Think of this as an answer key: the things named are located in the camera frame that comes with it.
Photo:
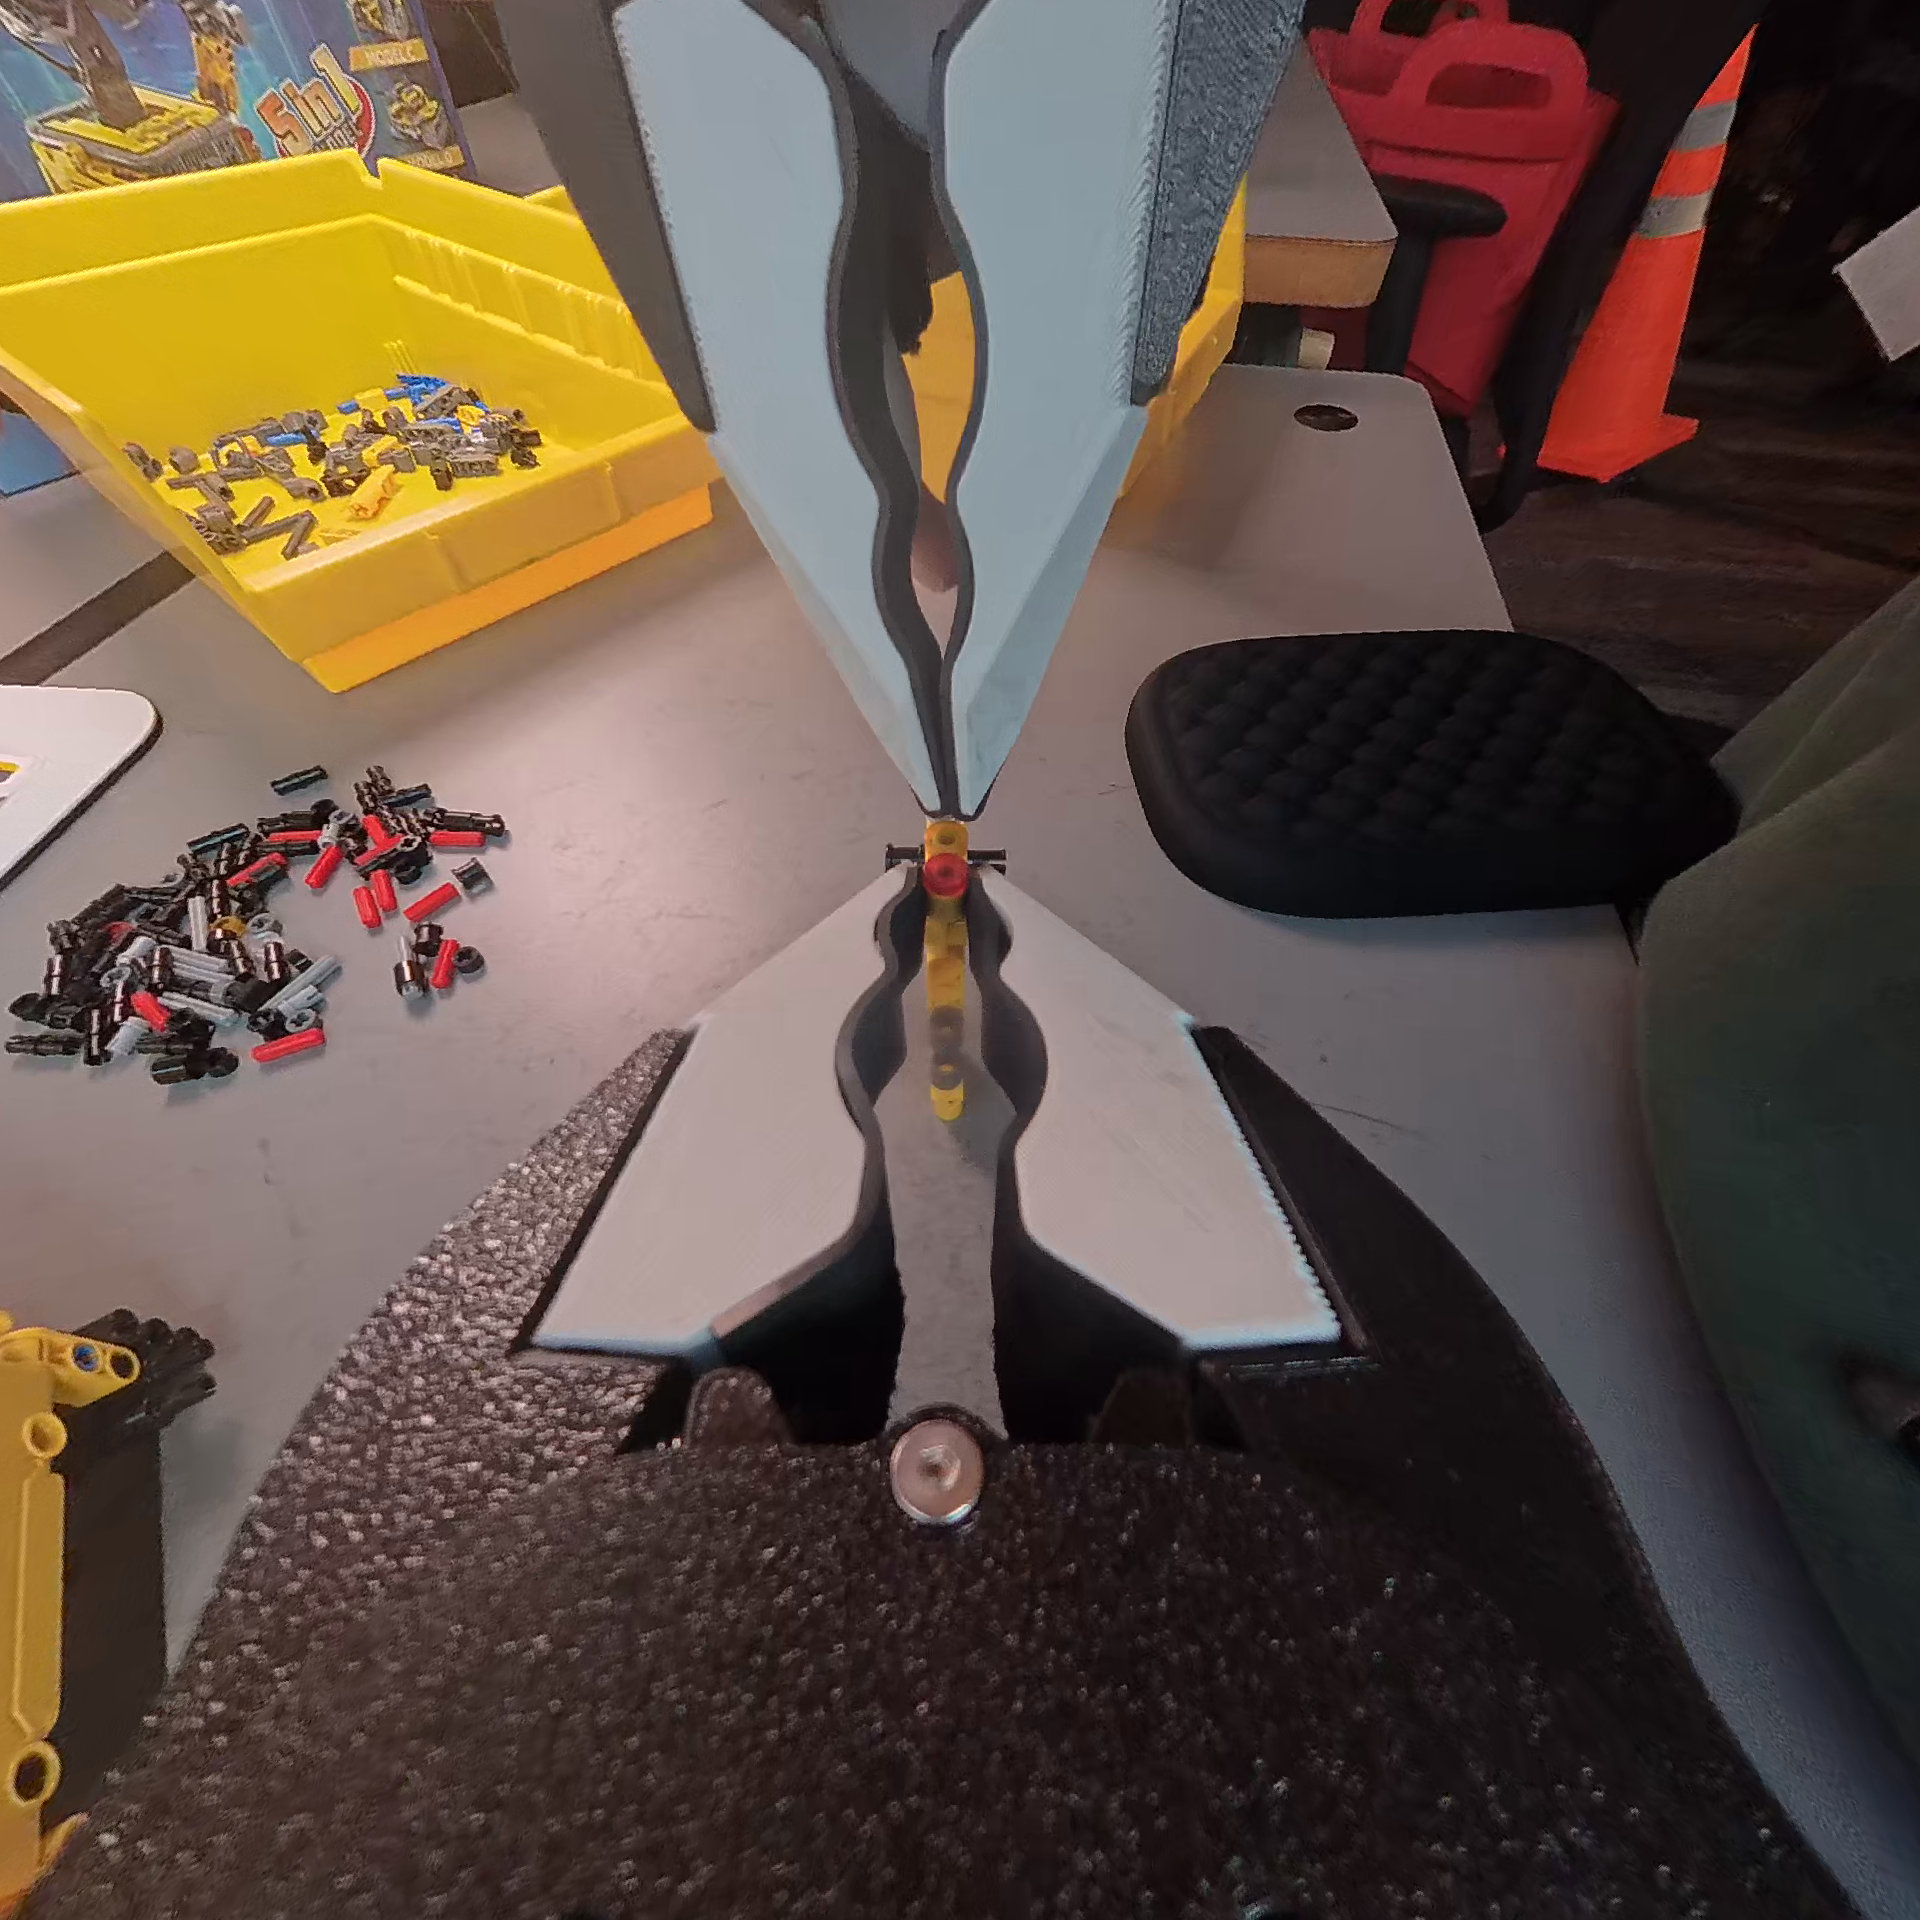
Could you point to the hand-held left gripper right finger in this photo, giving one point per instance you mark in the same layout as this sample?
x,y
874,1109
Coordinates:
x,y
1172,1172

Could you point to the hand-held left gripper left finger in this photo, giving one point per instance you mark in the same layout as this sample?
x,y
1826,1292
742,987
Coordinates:
x,y
736,1172

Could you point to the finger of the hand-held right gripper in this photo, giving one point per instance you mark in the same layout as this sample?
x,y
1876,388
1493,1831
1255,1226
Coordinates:
x,y
1065,301
736,301

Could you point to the yellow lego beam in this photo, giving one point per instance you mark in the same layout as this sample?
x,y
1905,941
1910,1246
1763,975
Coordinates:
x,y
948,1105

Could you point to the red round lego stud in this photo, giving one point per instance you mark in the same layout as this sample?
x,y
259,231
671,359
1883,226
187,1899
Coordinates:
x,y
941,876

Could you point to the pile of small lego pins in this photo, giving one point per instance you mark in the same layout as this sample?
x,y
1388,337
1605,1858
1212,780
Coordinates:
x,y
289,1043

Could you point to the pile of grey lego parts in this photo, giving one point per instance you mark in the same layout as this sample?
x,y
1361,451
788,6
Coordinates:
x,y
301,480

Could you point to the yellow lego vehicle model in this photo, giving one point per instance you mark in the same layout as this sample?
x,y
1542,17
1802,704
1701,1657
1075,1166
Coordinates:
x,y
29,1573

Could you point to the yellow storage bin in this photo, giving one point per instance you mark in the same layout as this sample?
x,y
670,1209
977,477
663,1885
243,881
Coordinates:
x,y
1199,376
451,586

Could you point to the red bag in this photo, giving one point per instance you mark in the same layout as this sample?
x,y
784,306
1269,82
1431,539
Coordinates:
x,y
1453,150

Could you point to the black desk grommet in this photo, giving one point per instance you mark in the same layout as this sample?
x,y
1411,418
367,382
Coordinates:
x,y
1324,422

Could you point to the orange traffic cone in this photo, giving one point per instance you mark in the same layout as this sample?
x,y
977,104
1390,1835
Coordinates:
x,y
1639,331

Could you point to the black padded armrest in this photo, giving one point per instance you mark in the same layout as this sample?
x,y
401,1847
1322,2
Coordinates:
x,y
1424,763

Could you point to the blue kit box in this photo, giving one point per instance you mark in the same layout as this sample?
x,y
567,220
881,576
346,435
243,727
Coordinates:
x,y
226,78

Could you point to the white rounded board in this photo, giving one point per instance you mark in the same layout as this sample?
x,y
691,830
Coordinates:
x,y
75,751

